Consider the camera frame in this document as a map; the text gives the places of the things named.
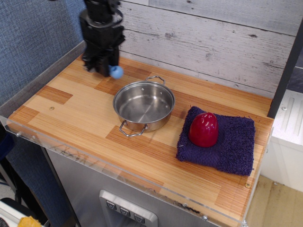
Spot dark right vertical post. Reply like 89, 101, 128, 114
267, 21, 303, 119

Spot blue and grey toy spoon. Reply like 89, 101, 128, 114
109, 65, 124, 79

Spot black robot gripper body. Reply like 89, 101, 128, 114
79, 0, 125, 59

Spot purple folded towel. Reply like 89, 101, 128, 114
176, 106, 256, 176

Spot stainless steel pot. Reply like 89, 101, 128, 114
113, 76, 176, 137

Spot white side cabinet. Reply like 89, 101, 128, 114
261, 90, 303, 191

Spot red toy pepper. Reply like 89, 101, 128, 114
188, 113, 219, 148

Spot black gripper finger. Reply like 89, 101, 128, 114
82, 53, 101, 71
98, 47, 119, 77

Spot silver button control panel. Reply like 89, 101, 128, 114
99, 190, 158, 227

